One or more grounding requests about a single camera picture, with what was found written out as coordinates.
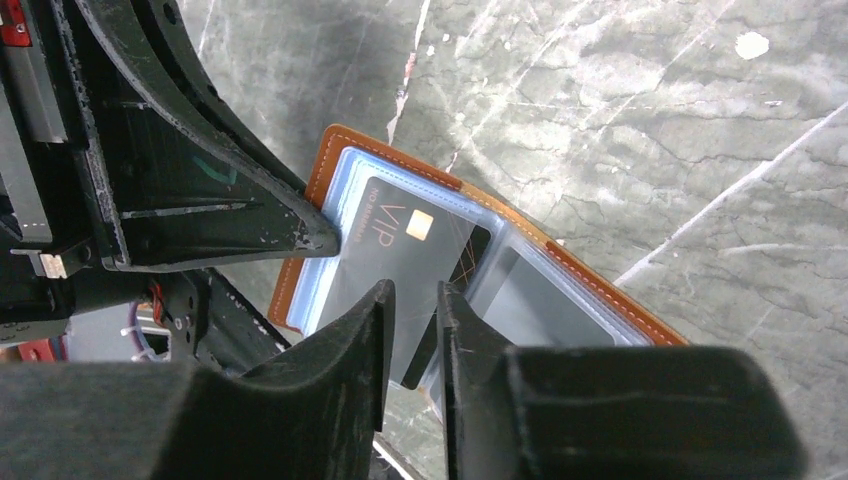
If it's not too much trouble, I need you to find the brown leather card holder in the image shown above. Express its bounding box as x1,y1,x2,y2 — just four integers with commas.
269,125,683,409

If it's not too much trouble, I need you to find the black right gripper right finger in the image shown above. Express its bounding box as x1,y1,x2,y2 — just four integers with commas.
437,283,809,479

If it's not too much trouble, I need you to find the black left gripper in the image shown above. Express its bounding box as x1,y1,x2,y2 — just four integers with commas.
1,1,340,332

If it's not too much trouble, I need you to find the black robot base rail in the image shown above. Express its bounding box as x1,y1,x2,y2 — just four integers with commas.
151,268,291,377

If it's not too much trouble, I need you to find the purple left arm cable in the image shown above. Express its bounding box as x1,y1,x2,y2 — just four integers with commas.
119,301,170,364

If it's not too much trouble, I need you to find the black right gripper view left finger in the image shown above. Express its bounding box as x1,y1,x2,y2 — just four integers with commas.
1,280,395,479

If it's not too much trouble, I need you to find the dark VIP credit card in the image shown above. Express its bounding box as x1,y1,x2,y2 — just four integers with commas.
318,177,491,389

